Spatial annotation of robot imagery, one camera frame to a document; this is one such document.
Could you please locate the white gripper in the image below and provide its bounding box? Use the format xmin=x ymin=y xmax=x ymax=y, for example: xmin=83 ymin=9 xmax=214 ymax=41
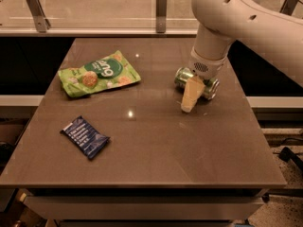
xmin=181 ymin=48 xmax=226 ymax=113

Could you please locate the green soda can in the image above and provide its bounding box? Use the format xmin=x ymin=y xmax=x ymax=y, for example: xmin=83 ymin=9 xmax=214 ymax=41
xmin=174 ymin=67 xmax=220 ymax=100

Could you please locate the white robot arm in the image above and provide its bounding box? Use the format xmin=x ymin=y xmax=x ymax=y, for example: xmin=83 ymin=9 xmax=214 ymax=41
xmin=181 ymin=0 xmax=303 ymax=113

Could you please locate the green snack bag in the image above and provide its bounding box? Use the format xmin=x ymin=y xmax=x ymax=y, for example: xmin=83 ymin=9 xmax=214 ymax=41
xmin=58 ymin=50 xmax=141 ymax=97

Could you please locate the dark blue snack packet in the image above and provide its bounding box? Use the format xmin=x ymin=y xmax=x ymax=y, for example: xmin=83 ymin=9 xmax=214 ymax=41
xmin=61 ymin=116 xmax=110 ymax=160

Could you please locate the glass barrier panel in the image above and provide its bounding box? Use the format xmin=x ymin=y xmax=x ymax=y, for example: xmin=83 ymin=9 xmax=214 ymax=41
xmin=0 ymin=0 xmax=303 ymax=38

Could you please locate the middle metal rail bracket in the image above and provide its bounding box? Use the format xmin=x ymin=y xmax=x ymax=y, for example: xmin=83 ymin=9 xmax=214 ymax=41
xmin=155 ymin=0 xmax=168 ymax=33

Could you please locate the metal rail bracket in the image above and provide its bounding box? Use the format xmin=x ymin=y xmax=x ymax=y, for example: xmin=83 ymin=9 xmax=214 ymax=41
xmin=280 ymin=0 xmax=299 ymax=15
xmin=155 ymin=0 xmax=168 ymax=33
xmin=26 ymin=0 xmax=51 ymax=33

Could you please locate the right metal rail bracket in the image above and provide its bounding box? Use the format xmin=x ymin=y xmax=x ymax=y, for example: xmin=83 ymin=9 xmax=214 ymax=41
xmin=280 ymin=0 xmax=299 ymax=15

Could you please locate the left metal rail bracket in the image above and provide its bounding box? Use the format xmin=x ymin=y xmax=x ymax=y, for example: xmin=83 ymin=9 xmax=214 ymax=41
xmin=26 ymin=0 xmax=51 ymax=33

